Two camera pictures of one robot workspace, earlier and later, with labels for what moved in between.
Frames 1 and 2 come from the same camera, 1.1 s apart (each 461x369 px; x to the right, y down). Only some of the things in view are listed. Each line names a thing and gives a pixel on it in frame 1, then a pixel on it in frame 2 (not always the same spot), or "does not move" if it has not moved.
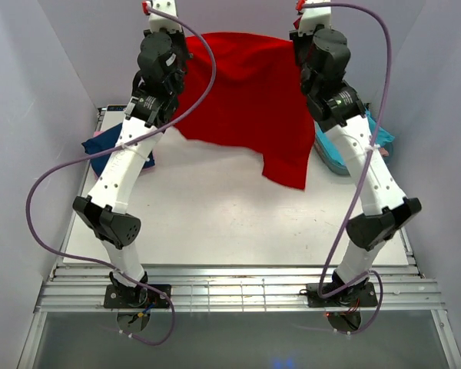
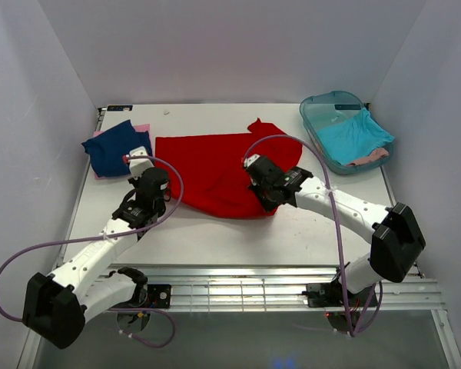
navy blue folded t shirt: (104, 141) does not move
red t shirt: (258, 103) to (216, 175)
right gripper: (296, 42) to (256, 191)
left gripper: (181, 42) to (139, 178)
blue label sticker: (116, 108) does not move
